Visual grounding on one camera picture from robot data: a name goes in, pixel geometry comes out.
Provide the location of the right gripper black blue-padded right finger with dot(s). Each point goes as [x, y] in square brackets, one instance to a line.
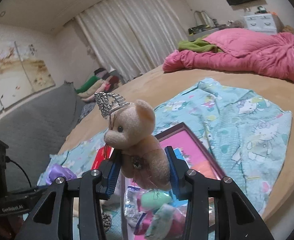
[218, 205]

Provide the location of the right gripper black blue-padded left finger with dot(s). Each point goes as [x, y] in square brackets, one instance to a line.
[52, 216]

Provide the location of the blue patterned tissue pack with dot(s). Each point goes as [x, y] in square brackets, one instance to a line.
[167, 223]

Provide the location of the clear plastic snack bag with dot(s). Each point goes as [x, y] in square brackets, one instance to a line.
[131, 213]

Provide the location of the green egg sponge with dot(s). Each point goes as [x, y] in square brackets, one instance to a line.
[154, 199]

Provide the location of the beige teddy bear with crown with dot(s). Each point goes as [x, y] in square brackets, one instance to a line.
[130, 129]

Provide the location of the leopard print scrunchie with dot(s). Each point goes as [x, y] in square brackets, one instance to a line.
[107, 221]

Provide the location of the orange towel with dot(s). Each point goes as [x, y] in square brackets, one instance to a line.
[205, 168]

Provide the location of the grey quilted sofa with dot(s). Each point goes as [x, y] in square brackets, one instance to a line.
[36, 130]

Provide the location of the light blue cartoon blanket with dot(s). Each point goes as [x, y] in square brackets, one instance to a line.
[246, 134]

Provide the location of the red and white carton box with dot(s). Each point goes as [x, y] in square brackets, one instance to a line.
[103, 153]

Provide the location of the pink and blue picture book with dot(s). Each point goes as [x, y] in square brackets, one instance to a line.
[185, 148]

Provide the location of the dark-framed pink box tray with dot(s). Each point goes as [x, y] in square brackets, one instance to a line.
[166, 133]

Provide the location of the tan bed sheet mattress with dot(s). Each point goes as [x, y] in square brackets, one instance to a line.
[156, 87]

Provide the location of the stack of folded clothes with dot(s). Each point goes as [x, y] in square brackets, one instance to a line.
[101, 81]

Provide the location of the pink quilted duvet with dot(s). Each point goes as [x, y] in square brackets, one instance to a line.
[243, 51]

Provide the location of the green cloth on bed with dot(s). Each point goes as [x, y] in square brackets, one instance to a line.
[199, 45]

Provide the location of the white drawer cabinet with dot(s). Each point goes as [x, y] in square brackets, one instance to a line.
[262, 23]

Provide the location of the white pleated curtain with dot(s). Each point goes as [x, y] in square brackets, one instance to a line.
[131, 36]

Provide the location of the landscape wall painting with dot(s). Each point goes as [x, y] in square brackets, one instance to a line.
[22, 73]

